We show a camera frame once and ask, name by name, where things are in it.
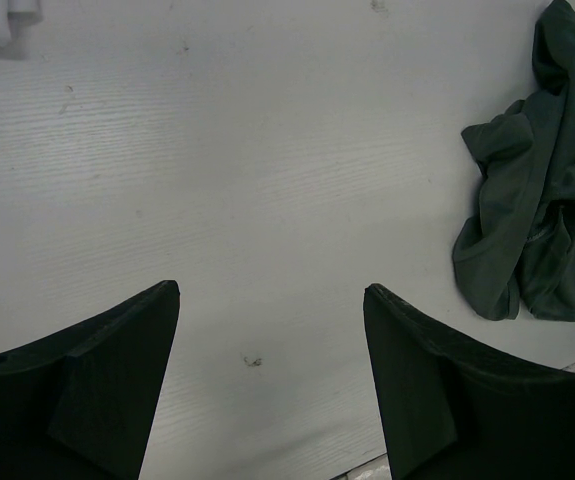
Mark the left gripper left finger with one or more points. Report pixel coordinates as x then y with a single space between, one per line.
80 403

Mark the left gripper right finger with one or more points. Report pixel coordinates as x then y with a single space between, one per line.
452 407

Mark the grey t shirt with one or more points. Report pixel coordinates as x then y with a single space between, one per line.
518 249

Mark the white t shirt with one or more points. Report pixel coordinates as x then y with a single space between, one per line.
2 17

